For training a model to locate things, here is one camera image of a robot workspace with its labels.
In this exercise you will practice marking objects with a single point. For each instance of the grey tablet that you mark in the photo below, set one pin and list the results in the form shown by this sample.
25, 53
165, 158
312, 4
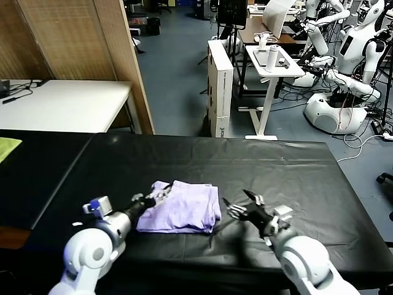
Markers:
261, 58

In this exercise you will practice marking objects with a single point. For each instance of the white humanoid robot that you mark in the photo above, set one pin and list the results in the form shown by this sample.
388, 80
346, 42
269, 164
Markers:
319, 40
353, 49

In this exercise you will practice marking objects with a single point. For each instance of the small white desk gadget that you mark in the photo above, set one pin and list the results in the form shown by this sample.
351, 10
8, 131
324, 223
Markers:
262, 40

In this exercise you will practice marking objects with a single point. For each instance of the white thermos bottle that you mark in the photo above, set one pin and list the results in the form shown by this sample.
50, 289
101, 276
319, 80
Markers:
271, 58

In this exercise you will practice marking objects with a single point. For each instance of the black trash bin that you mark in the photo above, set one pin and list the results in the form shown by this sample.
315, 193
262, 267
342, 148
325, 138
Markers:
153, 26

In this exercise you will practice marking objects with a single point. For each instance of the small black table cover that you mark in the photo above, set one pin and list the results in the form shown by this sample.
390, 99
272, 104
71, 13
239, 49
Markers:
40, 184

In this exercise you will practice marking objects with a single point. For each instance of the large black table cover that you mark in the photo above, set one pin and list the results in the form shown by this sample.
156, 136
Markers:
276, 172

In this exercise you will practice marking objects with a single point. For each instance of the black chair base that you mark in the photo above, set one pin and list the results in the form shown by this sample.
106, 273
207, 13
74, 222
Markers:
385, 179

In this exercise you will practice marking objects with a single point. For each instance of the wooden folding screen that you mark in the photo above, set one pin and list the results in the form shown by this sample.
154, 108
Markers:
70, 37

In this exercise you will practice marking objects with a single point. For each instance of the white rectangular table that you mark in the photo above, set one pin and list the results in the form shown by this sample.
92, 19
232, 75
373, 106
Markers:
67, 104

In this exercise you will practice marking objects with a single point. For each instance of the black monitor on tripod stand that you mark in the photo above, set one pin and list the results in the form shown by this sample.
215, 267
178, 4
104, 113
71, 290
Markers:
231, 12

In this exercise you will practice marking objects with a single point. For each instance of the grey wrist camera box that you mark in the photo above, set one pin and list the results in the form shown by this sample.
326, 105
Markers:
282, 215
102, 206

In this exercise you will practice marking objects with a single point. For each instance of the white curved sheet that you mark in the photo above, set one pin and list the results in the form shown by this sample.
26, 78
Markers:
276, 18

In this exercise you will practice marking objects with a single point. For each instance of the lavender t-shirt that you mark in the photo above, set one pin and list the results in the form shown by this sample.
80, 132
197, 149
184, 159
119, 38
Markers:
184, 209

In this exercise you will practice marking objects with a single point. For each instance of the black stick device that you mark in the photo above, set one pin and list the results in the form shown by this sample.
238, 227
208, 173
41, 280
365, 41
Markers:
12, 100

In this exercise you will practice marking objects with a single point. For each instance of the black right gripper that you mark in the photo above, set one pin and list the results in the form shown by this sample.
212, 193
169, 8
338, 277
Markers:
261, 219

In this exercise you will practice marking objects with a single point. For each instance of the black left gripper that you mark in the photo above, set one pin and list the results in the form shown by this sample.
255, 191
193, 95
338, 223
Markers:
139, 207

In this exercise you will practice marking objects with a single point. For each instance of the green cloth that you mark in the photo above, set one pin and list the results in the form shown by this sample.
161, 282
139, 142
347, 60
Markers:
7, 149

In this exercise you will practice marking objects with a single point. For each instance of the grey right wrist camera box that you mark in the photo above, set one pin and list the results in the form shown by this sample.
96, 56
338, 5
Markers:
282, 215

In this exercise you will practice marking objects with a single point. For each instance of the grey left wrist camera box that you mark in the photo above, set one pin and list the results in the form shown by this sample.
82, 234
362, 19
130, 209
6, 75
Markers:
102, 206

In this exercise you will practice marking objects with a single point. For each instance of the white pedestal side table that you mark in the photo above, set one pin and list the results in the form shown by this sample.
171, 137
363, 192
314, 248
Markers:
267, 101

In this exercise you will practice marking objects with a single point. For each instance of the small white floor object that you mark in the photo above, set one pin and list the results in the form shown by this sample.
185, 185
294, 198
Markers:
138, 43

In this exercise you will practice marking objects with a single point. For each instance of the tall white cardboard box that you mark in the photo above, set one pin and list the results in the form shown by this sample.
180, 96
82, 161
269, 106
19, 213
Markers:
222, 92

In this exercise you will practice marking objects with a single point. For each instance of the black box device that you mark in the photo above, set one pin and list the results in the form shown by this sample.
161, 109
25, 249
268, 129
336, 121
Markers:
3, 89

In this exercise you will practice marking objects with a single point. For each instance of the small black device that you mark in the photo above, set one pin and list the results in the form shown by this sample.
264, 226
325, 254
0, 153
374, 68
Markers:
284, 63

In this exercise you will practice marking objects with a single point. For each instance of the brown wooden desk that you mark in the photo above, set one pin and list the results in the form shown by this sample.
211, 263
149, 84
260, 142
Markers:
255, 29

